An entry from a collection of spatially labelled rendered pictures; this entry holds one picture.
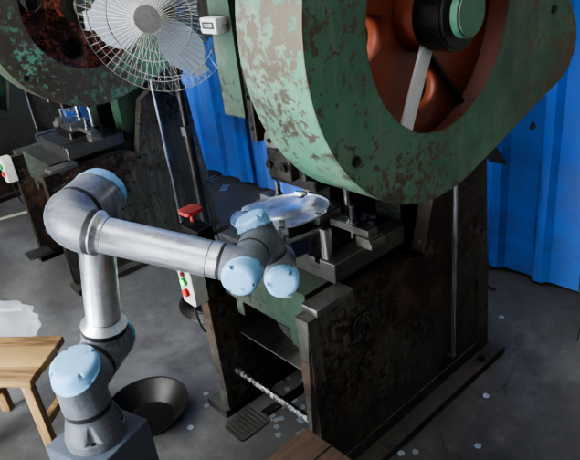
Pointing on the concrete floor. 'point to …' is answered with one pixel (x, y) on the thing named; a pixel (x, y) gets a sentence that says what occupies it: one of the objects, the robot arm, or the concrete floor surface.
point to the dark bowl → (154, 401)
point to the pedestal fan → (131, 11)
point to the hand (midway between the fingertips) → (283, 226)
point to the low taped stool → (20, 375)
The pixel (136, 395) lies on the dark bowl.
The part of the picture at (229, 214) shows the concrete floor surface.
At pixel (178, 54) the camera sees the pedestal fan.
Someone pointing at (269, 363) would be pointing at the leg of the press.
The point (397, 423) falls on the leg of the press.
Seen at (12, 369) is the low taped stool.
